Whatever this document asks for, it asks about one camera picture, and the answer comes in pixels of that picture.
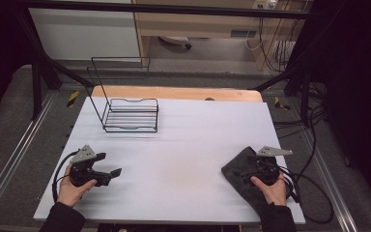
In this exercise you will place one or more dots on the white power strip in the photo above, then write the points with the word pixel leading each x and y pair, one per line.
pixel 264 4

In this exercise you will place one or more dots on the white chair base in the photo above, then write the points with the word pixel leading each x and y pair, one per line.
pixel 175 40

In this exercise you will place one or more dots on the white table board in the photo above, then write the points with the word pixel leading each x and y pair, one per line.
pixel 174 154

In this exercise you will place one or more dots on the aluminium floor rail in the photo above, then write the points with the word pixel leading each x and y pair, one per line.
pixel 11 164
pixel 331 180

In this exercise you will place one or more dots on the dark grey cloth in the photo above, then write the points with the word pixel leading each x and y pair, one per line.
pixel 238 170

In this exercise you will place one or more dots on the person's right hand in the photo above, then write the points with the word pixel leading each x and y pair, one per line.
pixel 272 192

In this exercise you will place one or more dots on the white cabinet panel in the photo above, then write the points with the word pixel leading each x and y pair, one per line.
pixel 83 32

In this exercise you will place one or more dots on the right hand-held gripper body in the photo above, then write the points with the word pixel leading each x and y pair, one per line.
pixel 266 167

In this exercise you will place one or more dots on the black metal frame strut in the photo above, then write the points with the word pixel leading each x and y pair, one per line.
pixel 45 64
pixel 298 80

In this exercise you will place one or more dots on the black metal frame crossbar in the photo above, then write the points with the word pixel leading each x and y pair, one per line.
pixel 174 9

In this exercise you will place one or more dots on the wooden desk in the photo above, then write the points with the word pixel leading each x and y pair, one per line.
pixel 199 22

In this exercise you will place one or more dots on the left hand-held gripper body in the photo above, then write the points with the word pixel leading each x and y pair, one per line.
pixel 83 167

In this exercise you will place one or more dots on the person's left hand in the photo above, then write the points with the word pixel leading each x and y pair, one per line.
pixel 71 191

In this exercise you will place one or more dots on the yellow black floor tape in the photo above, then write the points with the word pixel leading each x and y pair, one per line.
pixel 73 98
pixel 280 103

